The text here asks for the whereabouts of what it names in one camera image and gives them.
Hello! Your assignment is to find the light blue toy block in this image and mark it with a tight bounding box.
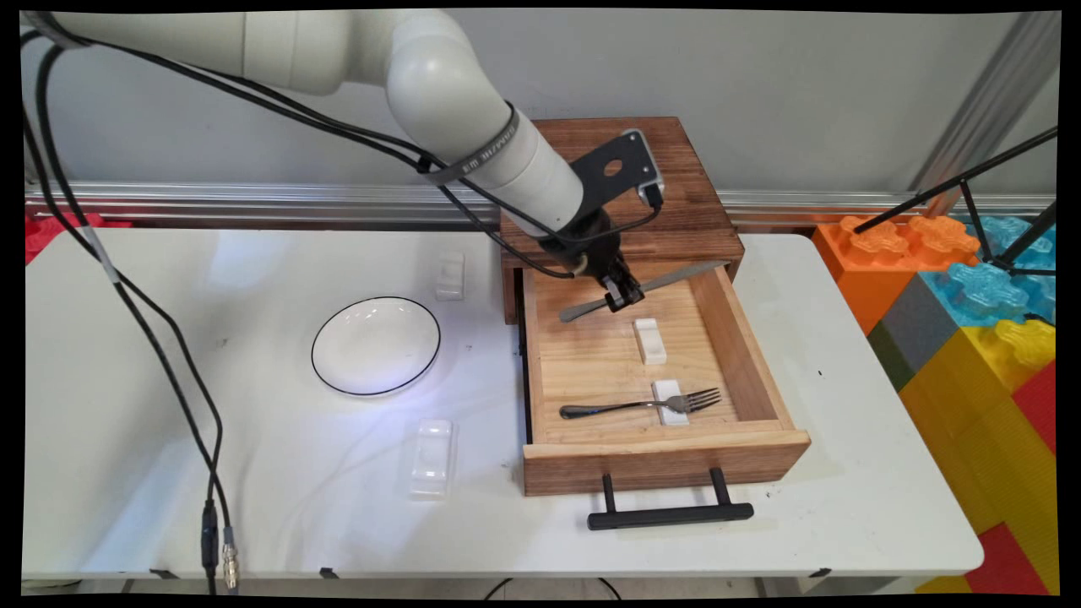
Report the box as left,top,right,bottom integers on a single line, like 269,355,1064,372
921,262,1057,328
971,217,1057,273

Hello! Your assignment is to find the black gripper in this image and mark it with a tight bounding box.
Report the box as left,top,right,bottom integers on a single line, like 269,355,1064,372
540,209,645,314

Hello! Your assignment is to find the black tripod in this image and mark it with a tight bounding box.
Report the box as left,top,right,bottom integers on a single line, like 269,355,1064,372
853,127,1058,280

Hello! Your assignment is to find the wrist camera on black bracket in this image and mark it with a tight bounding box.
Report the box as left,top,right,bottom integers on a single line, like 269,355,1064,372
568,128,665,216

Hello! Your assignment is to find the light wooden drawer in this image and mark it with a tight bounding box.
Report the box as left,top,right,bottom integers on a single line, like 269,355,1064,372
517,260,812,497

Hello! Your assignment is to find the green toy block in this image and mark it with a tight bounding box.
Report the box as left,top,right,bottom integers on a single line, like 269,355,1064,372
867,323,915,394

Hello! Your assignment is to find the short black camera cable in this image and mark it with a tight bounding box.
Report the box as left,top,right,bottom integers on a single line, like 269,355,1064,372
540,190,665,280

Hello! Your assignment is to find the black drawer handle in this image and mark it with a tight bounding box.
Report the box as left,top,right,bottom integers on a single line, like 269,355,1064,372
587,467,755,531

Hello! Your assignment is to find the silver table knife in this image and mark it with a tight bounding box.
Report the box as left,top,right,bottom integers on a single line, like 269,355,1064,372
559,260,729,324

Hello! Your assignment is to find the black cable under table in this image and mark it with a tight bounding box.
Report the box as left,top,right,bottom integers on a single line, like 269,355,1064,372
483,578,623,601

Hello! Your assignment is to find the black cable with silver connector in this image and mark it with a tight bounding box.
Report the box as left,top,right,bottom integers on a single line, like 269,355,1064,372
21,17,584,594

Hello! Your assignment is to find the white plate with black rim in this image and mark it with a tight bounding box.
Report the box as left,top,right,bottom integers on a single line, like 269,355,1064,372
311,296,442,397

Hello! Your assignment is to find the dark wooden cabinet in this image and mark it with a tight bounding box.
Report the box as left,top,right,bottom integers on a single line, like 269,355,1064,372
498,117,747,325

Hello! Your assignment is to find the black strap with print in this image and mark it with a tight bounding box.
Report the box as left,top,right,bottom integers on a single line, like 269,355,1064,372
422,101,522,187

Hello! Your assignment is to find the aluminium rail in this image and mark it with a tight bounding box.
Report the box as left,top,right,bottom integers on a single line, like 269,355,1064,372
25,179,1057,234

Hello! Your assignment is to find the white ceramic cutlery rest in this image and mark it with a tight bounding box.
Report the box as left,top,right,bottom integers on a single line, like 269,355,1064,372
410,418,455,499
652,380,691,426
436,251,466,301
633,318,668,366

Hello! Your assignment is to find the silver fork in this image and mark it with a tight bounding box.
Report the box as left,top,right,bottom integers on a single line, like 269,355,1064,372
559,388,722,421

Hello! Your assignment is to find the aluminium post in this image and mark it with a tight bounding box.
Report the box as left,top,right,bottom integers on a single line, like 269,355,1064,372
908,10,1061,220

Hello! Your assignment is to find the orange toy block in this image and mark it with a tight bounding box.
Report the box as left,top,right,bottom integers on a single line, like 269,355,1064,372
812,215,981,337

